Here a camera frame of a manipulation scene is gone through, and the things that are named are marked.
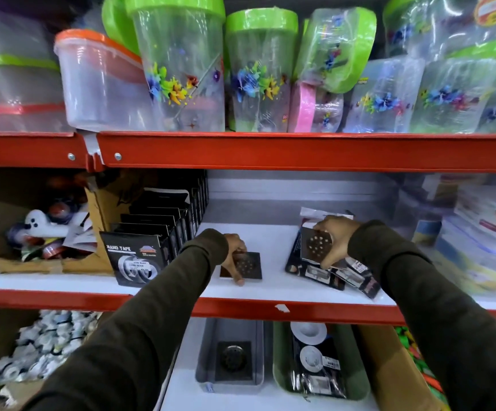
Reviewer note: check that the person's right hand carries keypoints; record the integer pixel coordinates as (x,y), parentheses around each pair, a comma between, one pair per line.
(343,233)

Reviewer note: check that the person's left hand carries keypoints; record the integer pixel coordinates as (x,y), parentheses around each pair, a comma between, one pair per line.
(233,246)

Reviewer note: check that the person's right thumb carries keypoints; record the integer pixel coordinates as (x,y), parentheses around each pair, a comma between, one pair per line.
(323,225)

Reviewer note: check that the person's left thumb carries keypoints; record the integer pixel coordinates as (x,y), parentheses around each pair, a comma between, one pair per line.
(238,273)

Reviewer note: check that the square black drain cover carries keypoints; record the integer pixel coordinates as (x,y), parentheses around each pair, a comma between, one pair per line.
(251,266)

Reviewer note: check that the packaged round steel drain cover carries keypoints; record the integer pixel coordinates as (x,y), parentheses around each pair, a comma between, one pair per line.
(316,246)

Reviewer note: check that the person's left forearm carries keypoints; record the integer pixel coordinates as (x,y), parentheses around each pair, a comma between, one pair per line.
(145,329)

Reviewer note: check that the person's right forearm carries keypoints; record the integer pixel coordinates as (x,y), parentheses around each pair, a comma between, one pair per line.
(440,321)

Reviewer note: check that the white card packet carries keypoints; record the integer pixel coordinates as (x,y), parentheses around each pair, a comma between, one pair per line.
(316,213)

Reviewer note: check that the black drain cover packet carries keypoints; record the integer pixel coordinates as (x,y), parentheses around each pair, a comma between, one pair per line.
(361,280)
(312,276)

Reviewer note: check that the red metal shelf rack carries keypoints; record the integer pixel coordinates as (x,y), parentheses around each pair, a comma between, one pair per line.
(299,151)

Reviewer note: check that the square drain cover with strainer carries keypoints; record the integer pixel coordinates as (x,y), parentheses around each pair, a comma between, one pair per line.
(233,360)

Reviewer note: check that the row of black tape packets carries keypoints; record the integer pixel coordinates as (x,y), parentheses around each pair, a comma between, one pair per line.
(153,235)

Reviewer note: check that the grey plastic tray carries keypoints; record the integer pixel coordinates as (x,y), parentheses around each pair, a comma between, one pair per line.
(207,363)

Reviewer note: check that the packets of white drain parts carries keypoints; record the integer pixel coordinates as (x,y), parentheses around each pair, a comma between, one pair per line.
(316,359)

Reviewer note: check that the pink-lid floral plastic jar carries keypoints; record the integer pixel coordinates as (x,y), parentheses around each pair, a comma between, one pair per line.
(305,107)

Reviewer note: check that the green plastic tray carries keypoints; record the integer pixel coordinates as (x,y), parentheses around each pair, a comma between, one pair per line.
(355,368)

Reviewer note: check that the brown cardboard box of tapes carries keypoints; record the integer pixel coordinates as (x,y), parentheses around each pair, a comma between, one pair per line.
(98,218)

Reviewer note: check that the stack of clear storage boxes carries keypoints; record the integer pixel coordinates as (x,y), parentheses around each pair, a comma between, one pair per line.
(475,235)

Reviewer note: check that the row of green-lid floral jars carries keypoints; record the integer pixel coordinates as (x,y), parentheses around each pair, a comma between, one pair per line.
(260,72)

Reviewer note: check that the plain brown cardboard box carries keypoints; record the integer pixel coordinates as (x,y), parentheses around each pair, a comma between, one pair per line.
(395,376)

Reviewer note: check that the colourful packaged items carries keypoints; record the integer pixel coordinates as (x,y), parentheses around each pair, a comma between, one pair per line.
(423,368)

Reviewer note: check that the clear plastic shelf tag holder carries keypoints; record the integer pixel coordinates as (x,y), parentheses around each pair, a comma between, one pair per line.
(93,151)

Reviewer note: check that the white plastic tape dispenser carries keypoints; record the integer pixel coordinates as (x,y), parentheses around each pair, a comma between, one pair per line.
(44,224)

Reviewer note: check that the orange-lid clear plastic container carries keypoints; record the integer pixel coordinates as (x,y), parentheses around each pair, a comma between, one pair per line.
(100,85)

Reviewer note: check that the stack of clear lidded containers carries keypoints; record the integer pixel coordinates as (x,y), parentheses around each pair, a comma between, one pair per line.
(14,81)

